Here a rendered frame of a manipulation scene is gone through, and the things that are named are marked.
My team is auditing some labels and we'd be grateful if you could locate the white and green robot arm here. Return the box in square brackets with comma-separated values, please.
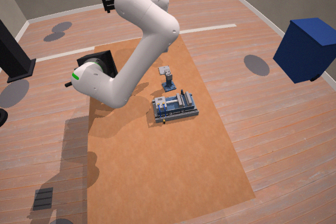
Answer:
[65, 0, 180, 108]

